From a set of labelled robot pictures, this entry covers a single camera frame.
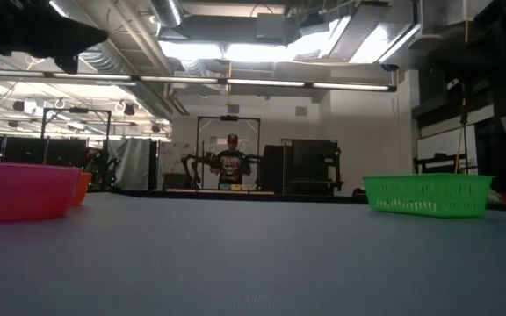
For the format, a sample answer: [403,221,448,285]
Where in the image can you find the black station frame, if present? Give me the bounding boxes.
[194,115,262,192]
[40,107,112,190]

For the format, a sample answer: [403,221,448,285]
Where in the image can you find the pink plastic bowl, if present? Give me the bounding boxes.
[0,161,83,225]

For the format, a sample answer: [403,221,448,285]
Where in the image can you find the black partition panels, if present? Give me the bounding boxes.
[0,134,90,168]

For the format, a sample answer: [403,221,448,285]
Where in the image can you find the round silver air duct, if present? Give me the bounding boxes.
[149,0,186,28]

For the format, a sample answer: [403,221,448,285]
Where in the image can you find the green plastic basket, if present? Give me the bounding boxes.
[362,173,495,219]

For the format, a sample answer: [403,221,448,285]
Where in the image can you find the ribbed silver air duct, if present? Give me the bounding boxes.
[48,0,188,118]

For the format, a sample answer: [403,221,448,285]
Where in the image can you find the grey ceiling junction box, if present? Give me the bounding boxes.
[256,11,287,41]

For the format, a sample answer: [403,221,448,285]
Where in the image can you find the wooden background table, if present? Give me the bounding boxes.
[164,187,276,197]

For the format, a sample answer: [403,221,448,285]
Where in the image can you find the person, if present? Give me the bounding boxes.
[210,133,253,190]

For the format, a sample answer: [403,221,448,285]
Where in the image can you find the LED light bar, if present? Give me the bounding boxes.
[0,68,398,93]

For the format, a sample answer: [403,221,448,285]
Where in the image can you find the grey hanging curtain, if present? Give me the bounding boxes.
[106,138,153,191]

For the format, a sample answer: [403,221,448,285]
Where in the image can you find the black equipment cabinet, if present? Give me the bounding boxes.
[259,139,344,197]

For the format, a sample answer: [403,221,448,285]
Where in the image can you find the whiteboard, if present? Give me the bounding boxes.
[415,124,478,176]

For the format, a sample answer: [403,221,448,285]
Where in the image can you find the orange plastic bowl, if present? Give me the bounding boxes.
[70,170,93,207]

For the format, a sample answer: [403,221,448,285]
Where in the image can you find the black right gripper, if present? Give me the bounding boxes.
[428,41,506,111]

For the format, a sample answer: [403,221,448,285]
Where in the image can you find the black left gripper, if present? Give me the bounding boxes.
[0,0,109,75]

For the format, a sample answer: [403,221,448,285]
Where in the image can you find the black tripod stand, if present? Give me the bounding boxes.
[458,107,472,175]

